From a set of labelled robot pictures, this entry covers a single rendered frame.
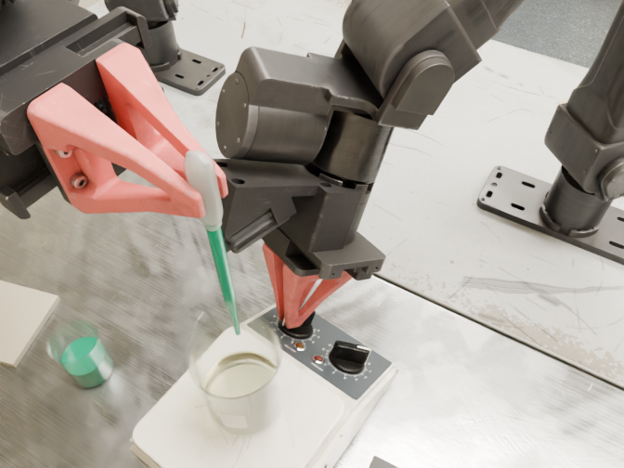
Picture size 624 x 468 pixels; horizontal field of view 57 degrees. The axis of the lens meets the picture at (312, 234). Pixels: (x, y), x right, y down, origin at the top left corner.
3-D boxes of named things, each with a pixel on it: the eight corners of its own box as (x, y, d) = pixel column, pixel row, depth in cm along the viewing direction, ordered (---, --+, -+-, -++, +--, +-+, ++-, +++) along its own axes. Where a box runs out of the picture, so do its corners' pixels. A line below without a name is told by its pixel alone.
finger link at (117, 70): (251, 99, 24) (99, 23, 27) (121, 205, 20) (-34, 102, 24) (262, 205, 29) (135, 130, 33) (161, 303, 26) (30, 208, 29)
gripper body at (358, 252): (318, 286, 42) (350, 198, 39) (251, 217, 49) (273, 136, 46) (381, 277, 47) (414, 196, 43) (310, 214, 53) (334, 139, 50)
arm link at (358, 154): (308, 192, 41) (337, 98, 38) (277, 158, 45) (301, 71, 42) (385, 197, 44) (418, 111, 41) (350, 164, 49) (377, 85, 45)
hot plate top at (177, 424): (234, 325, 49) (233, 319, 48) (351, 407, 44) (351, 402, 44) (127, 439, 43) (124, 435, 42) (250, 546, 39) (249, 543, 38)
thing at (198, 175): (202, 215, 27) (186, 147, 24) (223, 228, 27) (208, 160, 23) (193, 225, 27) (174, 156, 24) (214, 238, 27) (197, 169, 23)
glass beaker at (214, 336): (304, 410, 44) (302, 360, 37) (232, 461, 42) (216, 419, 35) (254, 344, 47) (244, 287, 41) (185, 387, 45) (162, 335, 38)
